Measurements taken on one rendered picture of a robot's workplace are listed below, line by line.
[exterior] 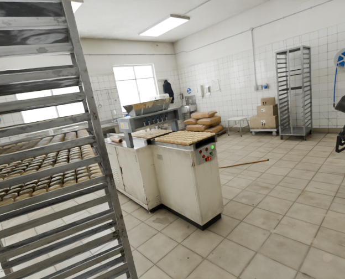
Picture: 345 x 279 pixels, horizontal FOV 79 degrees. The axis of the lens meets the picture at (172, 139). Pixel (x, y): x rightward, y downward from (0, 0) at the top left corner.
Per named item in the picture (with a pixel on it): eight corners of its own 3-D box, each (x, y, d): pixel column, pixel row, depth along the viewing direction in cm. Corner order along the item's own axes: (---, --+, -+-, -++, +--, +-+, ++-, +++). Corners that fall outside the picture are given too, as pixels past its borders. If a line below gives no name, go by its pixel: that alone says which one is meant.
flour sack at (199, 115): (189, 119, 618) (188, 114, 615) (197, 117, 648) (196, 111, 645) (210, 118, 571) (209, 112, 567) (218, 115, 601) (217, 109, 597)
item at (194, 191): (162, 209, 258) (148, 139, 239) (183, 197, 277) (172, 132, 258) (203, 233, 202) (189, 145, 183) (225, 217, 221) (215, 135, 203)
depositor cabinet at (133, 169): (110, 189, 348) (98, 140, 330) (146, 173, 389) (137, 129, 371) (150, 216, 246) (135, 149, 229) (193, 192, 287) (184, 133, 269)
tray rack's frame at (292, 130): (287, 131, 496) (283, 52, 458) (313, 132, 460) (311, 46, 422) (278, 138, 452) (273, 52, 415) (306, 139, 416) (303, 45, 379)
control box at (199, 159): (196, 164, 191) (194, 149, 188) (213, 156, 204) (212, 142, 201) (199, 165, 188) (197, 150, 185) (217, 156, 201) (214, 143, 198)
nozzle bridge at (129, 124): (123, 146, 255) (116, 118, 247) (169, 132, 296) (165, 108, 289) (135, 149, 228) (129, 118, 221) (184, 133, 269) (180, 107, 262)
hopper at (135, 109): (123, 117, 250) (121, 106, 248) (161, 109, 282) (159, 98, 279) (134, 117, 228) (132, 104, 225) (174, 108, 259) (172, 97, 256)
